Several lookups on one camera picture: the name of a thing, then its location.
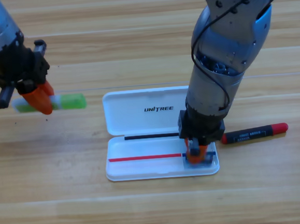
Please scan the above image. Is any red black marker pen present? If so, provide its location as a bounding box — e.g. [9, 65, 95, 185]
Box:
[220, 122, 290, 146]

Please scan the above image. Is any white Unitree pencil case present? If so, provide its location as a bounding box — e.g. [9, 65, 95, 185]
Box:
[99, 83, 220, 183]

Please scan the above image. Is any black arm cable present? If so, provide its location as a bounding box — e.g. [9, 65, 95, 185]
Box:
[186, 0, 289, 113]

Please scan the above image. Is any green eraser bar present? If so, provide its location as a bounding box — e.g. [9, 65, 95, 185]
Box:
[11, 92, 88, 115]

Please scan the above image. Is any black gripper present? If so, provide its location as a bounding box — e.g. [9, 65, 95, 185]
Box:
[0, 29, 57, 120]
[175, 101, 228, 166]

